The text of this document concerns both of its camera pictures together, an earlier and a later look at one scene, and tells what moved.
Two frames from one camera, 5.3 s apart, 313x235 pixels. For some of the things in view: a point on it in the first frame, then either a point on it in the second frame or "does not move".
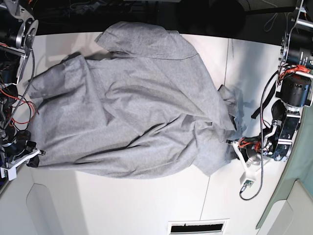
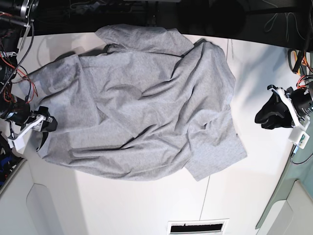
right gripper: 248,151 → 275,114
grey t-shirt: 145,101 does not move
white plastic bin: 25,207 does not move
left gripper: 15,148 → 24,115
